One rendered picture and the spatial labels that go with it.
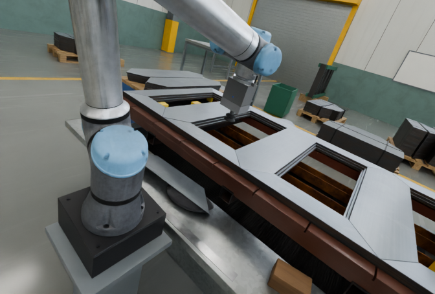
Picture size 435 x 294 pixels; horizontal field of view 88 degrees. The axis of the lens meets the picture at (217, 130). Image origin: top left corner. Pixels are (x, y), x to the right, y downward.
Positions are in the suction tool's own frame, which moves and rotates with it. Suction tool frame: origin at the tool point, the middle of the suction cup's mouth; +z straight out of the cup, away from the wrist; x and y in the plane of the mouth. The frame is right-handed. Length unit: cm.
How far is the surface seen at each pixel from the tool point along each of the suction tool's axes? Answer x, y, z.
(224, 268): 26.0, -28.9, 27.2
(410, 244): -11, -65, 9
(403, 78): -832, -58, -18
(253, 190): 7.6, -21.6, 13.8
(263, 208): 8.4, -27.4, 16.4
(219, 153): 3.6, -2.7, 12.8
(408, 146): -437, -115, 74
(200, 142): 3.4, 6.9, 13.6
